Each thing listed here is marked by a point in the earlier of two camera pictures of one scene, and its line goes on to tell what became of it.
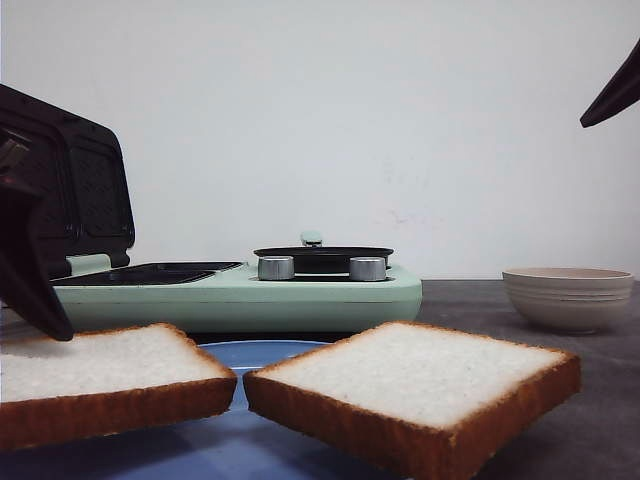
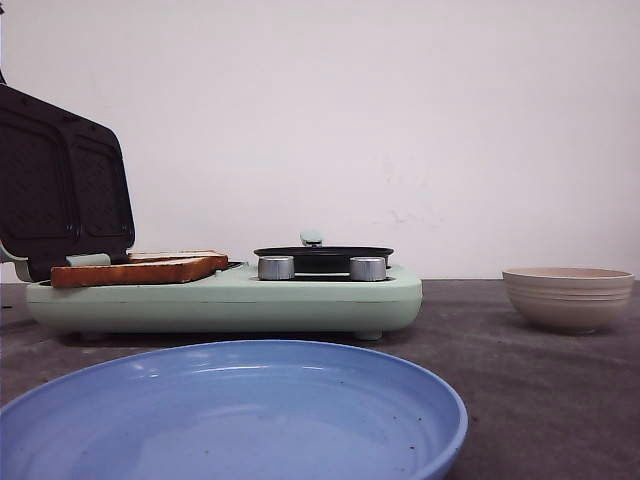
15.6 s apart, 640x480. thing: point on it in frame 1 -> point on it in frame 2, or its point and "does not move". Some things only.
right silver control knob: x=367 y=269 does not move
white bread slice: x=420 y=401 -> x=138 y=272
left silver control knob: x=276 y=268 does not move
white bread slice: x=107 y=382 -> x=172 y=254
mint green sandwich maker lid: x=80 y=180 does not move
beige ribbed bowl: x=569 y=299 does not move
